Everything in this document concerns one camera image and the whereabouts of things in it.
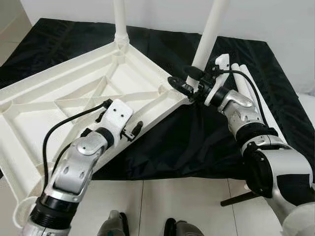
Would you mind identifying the white plastic table top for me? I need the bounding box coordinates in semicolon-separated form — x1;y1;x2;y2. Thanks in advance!
0;39;192;229

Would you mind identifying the black cloth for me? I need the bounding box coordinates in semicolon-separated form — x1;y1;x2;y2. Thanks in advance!
0;18;315;180

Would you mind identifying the grey robot left foot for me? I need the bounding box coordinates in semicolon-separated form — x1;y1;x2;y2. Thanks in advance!
97;210;129;236

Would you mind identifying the grey robot foot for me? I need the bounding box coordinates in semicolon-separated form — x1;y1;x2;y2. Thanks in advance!
97;210;129;236
163;219;203;236

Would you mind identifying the grey robot right foot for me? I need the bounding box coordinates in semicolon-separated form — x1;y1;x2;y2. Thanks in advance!
163;219;203;236

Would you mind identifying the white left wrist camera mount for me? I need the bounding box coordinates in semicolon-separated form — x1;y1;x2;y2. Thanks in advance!
101;98;133;143

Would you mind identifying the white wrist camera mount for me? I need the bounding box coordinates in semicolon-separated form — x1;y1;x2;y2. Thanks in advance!
101;98;133;143
204;54;230;106

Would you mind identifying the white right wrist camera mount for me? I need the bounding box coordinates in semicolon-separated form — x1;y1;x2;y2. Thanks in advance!
204;54;230;106

